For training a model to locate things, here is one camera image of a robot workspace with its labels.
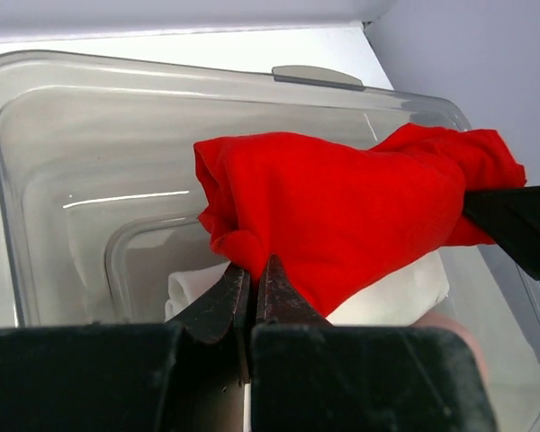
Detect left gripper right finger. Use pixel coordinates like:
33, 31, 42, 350
250, 256, 498, 431

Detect red t-shirt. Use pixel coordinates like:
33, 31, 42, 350
193, 123, 527, 315

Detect clear plastic bin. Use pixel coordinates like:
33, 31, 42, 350
0, 50, 540, 431

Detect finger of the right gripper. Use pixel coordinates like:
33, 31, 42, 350
463, 185, 540, 283

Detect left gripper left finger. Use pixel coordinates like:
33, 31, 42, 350
0, 265, 250, 431

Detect rolled white t-shirt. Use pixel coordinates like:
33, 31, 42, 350
165, 251, 450, 326

